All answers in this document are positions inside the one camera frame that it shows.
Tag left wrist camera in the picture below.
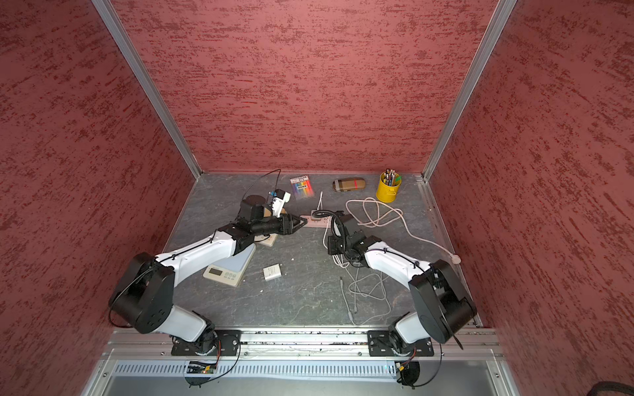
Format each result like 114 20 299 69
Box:
271 189 291 218

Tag aluminium corner post left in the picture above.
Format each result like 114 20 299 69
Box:
92 0 203 180

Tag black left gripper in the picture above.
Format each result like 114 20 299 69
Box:
253 211 308 236

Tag plaid brown glasses case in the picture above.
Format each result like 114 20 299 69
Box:
333 178 367 192

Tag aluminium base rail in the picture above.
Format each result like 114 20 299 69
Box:
83 326 519 395

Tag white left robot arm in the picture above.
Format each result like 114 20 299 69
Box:
107 195 308 351

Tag small white charger block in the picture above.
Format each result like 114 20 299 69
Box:
263 264 282 281

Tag tangled white cables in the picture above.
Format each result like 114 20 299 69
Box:
338 256 392 327

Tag rainbow highlighter pack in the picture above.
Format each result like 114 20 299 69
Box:
290 175 315 200

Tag pink power strip cord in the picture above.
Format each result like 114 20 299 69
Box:
345 195 462 266

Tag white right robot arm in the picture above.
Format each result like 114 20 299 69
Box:
326 211 477 355

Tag bundle of colored pencils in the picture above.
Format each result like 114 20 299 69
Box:
382 168 401 186

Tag aluminium corner post right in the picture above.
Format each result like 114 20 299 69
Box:
422 0 517 183

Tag pink power strip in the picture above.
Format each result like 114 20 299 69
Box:
301 215 331 229

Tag aluminium corner post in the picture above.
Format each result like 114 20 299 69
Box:
422 0 517 183
92 0 203 180

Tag yellow metal pencil bucket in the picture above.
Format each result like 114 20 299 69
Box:
376 174 402 203

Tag white electronic scale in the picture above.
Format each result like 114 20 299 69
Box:
203 244 256 287

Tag white usb charging cable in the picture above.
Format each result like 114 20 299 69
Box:
316 190 348 271

